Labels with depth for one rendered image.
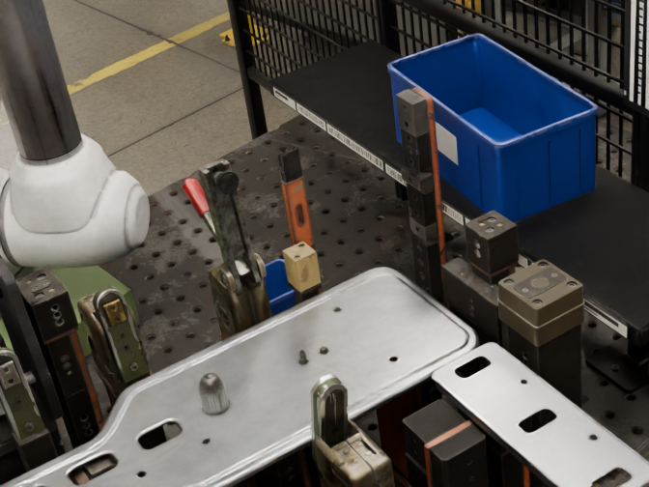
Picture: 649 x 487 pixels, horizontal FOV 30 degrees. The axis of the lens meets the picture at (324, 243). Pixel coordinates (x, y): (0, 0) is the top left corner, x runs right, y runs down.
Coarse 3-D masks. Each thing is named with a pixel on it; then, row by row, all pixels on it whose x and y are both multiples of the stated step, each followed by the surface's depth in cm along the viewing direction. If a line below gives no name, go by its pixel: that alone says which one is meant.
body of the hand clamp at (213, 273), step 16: (208, 272) 162; (224, 288) 158; (256, 288) 160; (224, 304) 161; (240, 304) 160; (256, 304) 161; (224, 320) 165; (240, 320) 161; (256, 320) 162; (224, 336) 167
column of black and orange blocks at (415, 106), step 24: (408, 96) 164; (408, 120) 164; (432, 120) 165; (408, 144) 167; (432, 144) 167; (408, 168) 171; (432, 168) 169; (408, 192) 173; (432, 192) 171; (432, 216) 173; (432, 240) 176; (432, 264) 177; (432, 288) 179
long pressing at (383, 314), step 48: (336, 288) 163; (384, 288) 162; (240, 336) 157; (288, 336) 156; (336, 336) 155; (384, 336) 154; (432, 336) 152; (144, 384) 151; (192, 384) 151; (240, 384) 150; (288, 384) 149; (384, 384) 146; (144, 432) 145; (192, 432) 144; (240, 432) 143; (288, 432) 142; (48, 480) 140; (96, 480) 139; (144, 480) 138; (192, 480) 137; (240, 480) 138
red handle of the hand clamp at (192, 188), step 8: (184, 184) 162; (192, 184) 162; (192, 192) 161; (200, 192) 161; (192, 200) 161; (200, 200) 161; (200, 208) 161; (208, 208) 160; (200, 216) 161; (208, 216) 160; (208, 224) 160; (216, 240) 160; (240, 256) 159; (240, 264) 158; (240, 272) 158; (248, 272) 158
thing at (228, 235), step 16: (224, 160) 152; (208, 176) 150; (224, 176) 149; (208, 192) 152; (224, 192) 149; (224, 208) 154; (240, 208) 154; (224, 224) 154; (240, 224) 155; (224, 240) 154; (240, 240) 157; (224, 256) 156; (256, 272) 158; (240, 288) 158
